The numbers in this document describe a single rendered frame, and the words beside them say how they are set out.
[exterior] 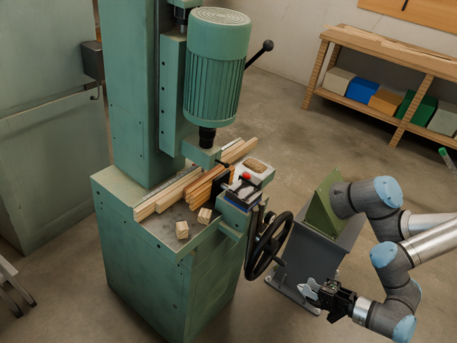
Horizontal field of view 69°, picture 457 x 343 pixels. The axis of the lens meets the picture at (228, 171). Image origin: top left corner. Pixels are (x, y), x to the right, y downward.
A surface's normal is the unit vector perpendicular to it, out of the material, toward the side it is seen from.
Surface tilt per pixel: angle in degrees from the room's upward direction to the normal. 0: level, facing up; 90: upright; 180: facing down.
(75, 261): 0
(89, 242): 0
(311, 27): 90
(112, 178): 0
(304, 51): 90
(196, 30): 90
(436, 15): 90
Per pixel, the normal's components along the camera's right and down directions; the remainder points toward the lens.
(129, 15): -0.61, 0.44
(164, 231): 0.14, -0.76
